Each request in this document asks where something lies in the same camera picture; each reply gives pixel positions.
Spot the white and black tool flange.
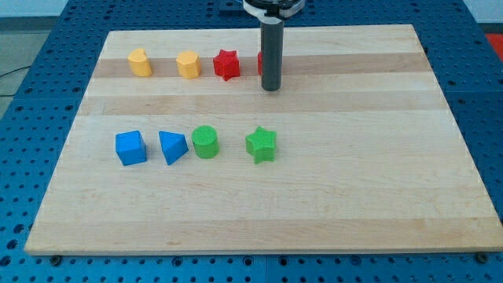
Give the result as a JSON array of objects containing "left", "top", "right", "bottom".
[{"left": 242, "top": 0, "right": 306, "bottom": 20}]

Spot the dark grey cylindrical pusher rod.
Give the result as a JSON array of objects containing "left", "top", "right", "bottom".
[{"left": 260, "top": 19, "right": 284, "bottom": 91}]

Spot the red star block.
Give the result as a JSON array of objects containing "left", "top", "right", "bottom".
[{"left": 213, "top": 50, "right": 240, "bottom": 81}]

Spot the green star block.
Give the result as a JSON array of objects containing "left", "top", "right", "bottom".
[{"left": 245, "top": 127, "right": 277, "bottom": 164}]

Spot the red cylinder block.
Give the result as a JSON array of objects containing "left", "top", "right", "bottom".
[{"left": 257, "top": 51, "right": 263, "bottom": 75}]

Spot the yellow hexagon block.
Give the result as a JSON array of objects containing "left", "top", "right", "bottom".
[{"left": 176, "top": 50, "right": 201, "bottom": 79}]

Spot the green cylinder block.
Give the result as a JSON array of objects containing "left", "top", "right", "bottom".
[{"left": 191, "top": 125, "right": 219, "bottom": 159}]

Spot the yellow heart block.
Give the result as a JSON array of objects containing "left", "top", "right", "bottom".
[{"left": 127, "top": 48, "right": 152, "bottom": 77}]

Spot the blue triangle block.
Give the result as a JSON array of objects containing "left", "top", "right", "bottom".
[{"left": 159, "top": 131, "right": 189, "bottom": 165}]

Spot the light wooden board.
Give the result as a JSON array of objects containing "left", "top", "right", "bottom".
[{"left": 25, "top": 24, "right": 502, "bottom": 255}]

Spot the blue cube block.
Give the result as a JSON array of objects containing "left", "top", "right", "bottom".
[{"left": 115, "top": 130, "right": 147, "bottom": 166}]

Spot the black cable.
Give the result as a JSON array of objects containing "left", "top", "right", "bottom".
[{"left": 0, "top": 64, "right": 31, "bottom": 98}]

